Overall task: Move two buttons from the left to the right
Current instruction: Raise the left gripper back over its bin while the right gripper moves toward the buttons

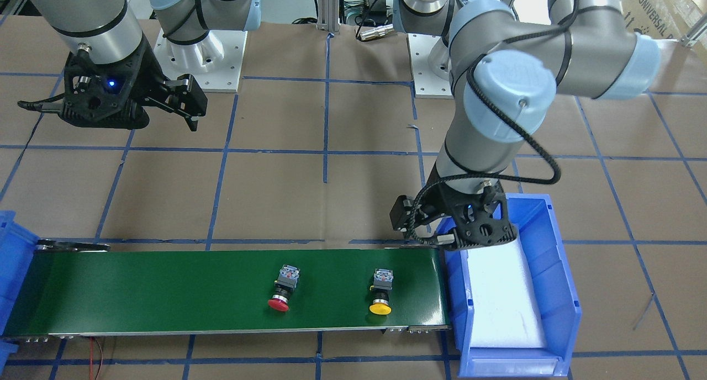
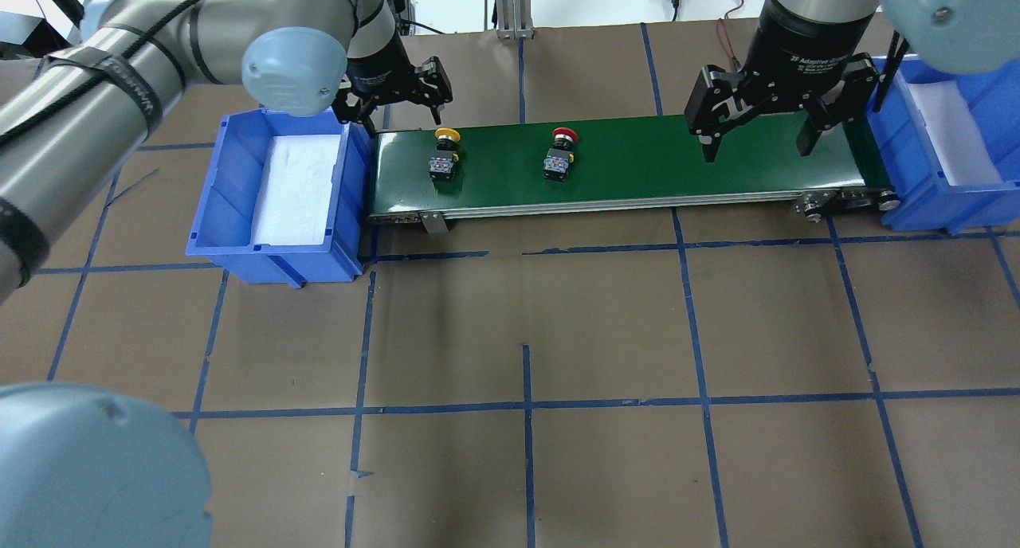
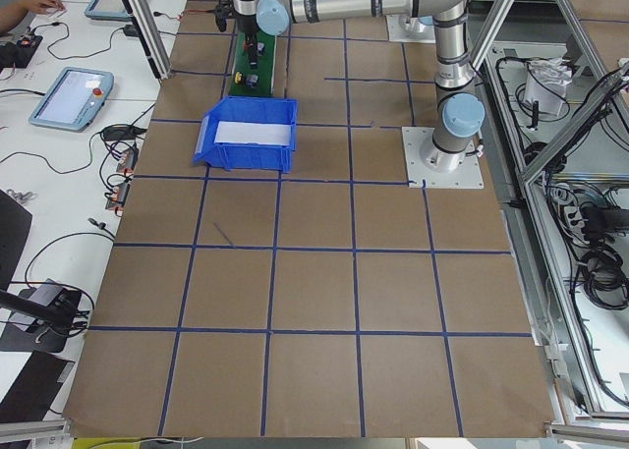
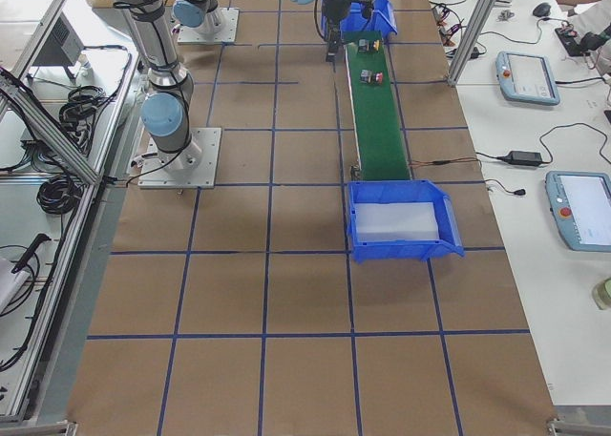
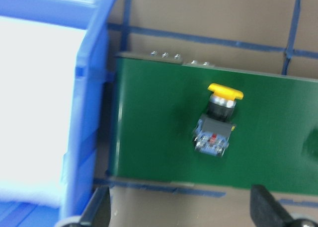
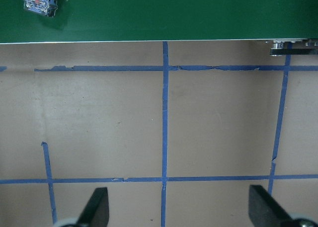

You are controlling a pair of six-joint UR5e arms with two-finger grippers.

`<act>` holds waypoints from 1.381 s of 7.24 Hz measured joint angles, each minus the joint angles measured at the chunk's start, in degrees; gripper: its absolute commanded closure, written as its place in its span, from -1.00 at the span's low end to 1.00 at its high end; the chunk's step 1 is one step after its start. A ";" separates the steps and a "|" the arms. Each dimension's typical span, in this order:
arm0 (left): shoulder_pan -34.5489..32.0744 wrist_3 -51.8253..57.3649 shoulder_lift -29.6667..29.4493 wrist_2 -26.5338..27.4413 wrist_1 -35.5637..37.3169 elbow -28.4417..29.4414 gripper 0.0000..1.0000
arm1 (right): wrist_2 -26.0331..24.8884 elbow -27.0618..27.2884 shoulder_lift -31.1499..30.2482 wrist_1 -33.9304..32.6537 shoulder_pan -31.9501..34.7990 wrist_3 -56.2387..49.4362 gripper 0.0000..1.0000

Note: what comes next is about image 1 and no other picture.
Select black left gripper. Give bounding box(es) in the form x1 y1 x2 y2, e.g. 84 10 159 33
389 170 518 251

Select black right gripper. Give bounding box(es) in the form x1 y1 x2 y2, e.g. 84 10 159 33
58 36 208 133

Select yellow push button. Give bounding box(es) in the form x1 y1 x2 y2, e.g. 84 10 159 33
369 268 394 315

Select red push button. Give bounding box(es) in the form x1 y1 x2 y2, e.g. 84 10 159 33
267 265 300 312

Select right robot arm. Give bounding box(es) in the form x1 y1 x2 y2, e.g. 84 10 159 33
17 0 262 131

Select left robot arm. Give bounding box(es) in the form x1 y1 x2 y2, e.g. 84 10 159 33
389 0 661 251

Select white foam pad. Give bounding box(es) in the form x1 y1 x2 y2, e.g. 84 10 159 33
462 239 546 348

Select blue bin with foam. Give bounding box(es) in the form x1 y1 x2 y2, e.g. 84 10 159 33
445 193 582 377

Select silver cylindrical connector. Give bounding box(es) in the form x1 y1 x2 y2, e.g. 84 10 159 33
357 24 397 42

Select black power adapter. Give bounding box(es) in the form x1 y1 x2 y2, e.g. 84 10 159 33
357 0 389 27

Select green conveyor belt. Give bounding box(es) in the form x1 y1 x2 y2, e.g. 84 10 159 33
2 247 450 338

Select blue bin at belt end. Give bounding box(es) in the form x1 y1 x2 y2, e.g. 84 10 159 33
0 210 40 360

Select cardboard box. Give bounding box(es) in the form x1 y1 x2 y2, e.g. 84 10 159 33
622 0 705 39

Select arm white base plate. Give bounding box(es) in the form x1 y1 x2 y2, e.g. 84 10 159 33
408 34 452 99
154 30 249 93

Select aluminium frame post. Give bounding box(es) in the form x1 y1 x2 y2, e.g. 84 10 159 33
316 0 341 35

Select red and black wires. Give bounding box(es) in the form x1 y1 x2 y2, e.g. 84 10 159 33
89 336 104 380

